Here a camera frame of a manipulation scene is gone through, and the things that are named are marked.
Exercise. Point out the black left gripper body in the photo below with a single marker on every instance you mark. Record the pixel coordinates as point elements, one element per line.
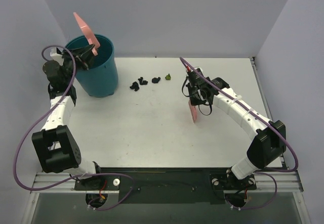
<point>82,55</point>

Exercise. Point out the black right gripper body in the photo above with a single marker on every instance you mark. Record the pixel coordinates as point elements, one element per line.
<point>196,98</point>

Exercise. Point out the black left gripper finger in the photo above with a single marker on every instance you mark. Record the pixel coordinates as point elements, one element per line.
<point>87,51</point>
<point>84,61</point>

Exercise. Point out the pink plastic dustpan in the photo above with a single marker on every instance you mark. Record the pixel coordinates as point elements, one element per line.
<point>88,33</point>

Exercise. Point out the pink hand brush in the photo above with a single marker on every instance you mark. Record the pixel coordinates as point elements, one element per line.
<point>193,111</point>

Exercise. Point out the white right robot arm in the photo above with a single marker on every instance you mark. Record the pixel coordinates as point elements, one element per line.
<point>267,136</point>

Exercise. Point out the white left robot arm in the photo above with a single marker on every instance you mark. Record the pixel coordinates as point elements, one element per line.
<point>54,144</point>

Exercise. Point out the teal plastic bucket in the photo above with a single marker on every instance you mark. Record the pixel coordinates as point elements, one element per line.
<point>101,79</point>

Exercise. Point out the green paper scrap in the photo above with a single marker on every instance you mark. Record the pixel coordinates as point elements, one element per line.
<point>168,77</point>

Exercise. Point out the black paper scrap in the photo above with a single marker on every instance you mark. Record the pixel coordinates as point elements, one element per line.
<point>156,80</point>
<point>135,86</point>
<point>142,81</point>

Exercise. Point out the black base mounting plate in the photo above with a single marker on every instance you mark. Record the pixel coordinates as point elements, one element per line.
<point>167,185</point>

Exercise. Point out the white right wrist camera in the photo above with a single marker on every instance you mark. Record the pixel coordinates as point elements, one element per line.
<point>198,69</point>

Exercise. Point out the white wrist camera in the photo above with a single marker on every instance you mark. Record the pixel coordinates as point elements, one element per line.
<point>55,53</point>
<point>198,69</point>

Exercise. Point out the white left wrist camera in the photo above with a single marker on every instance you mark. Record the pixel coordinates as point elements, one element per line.
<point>55,53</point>

